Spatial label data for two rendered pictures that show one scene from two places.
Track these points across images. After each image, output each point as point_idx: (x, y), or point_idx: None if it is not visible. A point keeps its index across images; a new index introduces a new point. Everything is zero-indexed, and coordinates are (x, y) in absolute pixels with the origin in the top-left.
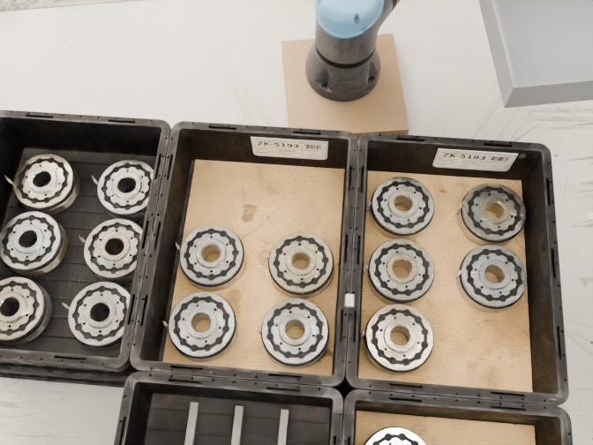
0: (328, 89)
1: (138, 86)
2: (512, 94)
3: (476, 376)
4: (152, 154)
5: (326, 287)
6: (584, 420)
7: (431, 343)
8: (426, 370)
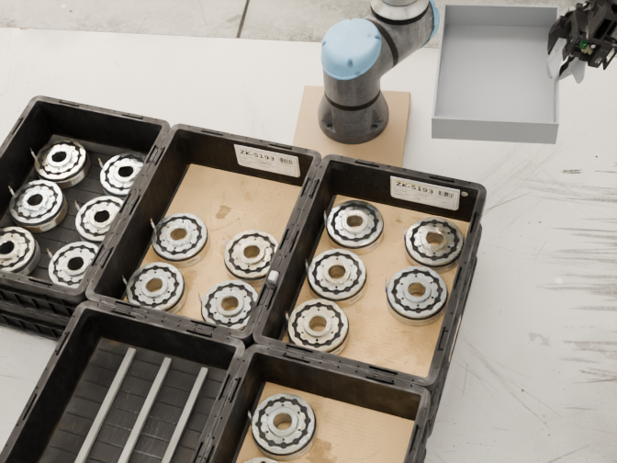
0: (332, 129)
1: (167, 107)
2: (432, 125)
3: None
4: None
5: None
6: (493, 456)
7: (342, 334)
8: None
